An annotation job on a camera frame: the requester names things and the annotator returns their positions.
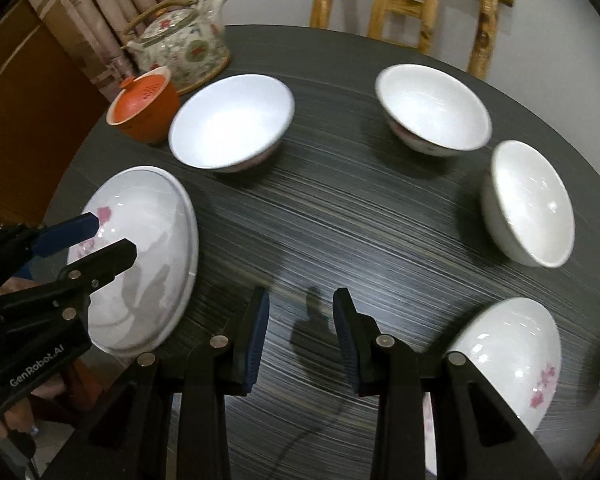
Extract white plate pink flowers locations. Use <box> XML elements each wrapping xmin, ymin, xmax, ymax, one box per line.
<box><xmin>67</xmin><ymin>166</ymin><xmax>199</xmax><ymax>358</ymax></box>

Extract small white floral plate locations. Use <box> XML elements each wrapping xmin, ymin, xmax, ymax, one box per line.
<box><xmin>421</xmin><ymin>296</ymin><xmax>564</xmax><ymax>476</ymax></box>

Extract wide white pink-patterned bowl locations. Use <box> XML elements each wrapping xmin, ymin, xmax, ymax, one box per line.
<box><xmin>169</xmin><ymin>74</ymin><xmax>296</xmax><ymax>174</ymax></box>

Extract plain white deep bowl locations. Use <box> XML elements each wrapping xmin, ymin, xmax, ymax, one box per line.
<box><xmin>480</xmin><ymin>140</ymin><xmax>576</xmax><ymax>269</ymax></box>

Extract white bowl red flower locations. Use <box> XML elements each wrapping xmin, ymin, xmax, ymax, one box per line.
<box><xmin>375</xmin><ymin>64</ymin><xmax>492</xmax><ymax>157</ymax></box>

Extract person's left hand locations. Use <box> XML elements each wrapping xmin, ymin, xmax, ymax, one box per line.
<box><xmin>0</xmin><ymin>396</ymin><xmax>35</xmax><ymax>445</ymax></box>

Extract brown wooden door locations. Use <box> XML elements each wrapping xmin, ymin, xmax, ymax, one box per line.
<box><xmin>0</xmin><ymin>0</ymin><xmax>107</xmax><ymax>226</ymax></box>

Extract orange lidded tea cup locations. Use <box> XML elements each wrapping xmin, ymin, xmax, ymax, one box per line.
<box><xmin>106</xmin><ymin>66</ymin><xmax>181</xmax><ymax>145</ymax></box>

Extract beige patterned curtain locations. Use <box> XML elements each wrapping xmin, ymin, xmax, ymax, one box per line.
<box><xmin>28</xmin><ymin>0</ymin><xmax>163</xmax><ymax>101</ymax></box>

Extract floral ceramic teapot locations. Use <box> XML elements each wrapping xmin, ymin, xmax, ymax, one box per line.
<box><xmin>122</xmin><ymin>0</ymin><xmax>230</xmax><ymax>94</ymax></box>

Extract bamboo wooden chair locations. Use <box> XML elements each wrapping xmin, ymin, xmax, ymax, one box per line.
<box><xmin>308</xmin><ymin>0</ymin><xmax>516</xmax><ymax>82</ymax></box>

